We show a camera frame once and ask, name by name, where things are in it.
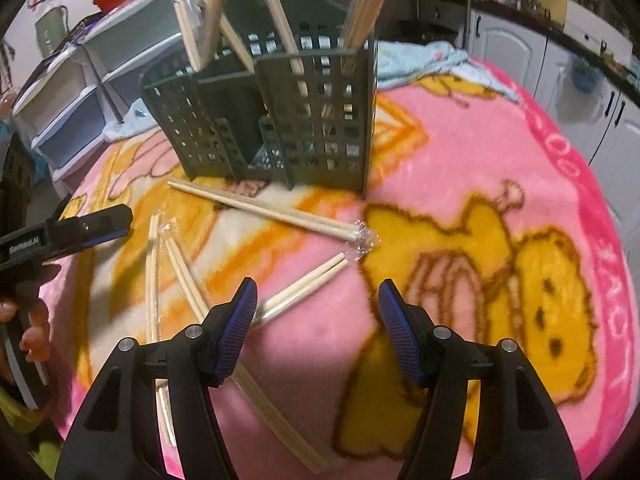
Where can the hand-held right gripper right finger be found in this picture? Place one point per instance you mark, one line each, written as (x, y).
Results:
(400, 330)

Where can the person's left hand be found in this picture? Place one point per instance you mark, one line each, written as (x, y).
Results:
(35, 342)

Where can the blue hanging basket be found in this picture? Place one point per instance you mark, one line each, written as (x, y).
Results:
(586, 75)

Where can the yellow green garment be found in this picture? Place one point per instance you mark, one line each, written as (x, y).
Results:
(25, 410)

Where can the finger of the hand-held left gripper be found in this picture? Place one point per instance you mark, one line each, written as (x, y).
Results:
(62, 207)
(95, 225)

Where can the white kitchen cabinets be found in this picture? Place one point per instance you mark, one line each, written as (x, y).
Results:
(520, 55)

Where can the light blue towel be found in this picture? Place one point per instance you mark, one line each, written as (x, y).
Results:
(425, 57)

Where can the wooden chopstick pair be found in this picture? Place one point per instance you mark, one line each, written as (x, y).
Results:
(187, 280)
(260, 208)
(235, 42)
(187, 35)
(275, 15)
(310, 280)
(367, 0)
(217, 10)

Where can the metal kitchen shelf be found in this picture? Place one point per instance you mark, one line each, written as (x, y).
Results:
(425, 10)

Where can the green hanging jug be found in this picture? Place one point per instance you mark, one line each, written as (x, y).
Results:
(50, 32)

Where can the green plastic utensil basket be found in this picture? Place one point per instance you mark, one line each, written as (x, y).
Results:
(215, 95)

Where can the pink printed blanket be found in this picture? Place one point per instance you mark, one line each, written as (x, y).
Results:
(450, 170)

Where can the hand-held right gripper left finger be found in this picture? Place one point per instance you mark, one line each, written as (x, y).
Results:
(240, 325)

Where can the grey blue plastic drawer unit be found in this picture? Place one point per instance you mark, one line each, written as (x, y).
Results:
(135, 25)

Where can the black kitchen countertop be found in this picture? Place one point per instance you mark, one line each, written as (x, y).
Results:
(560, 30)

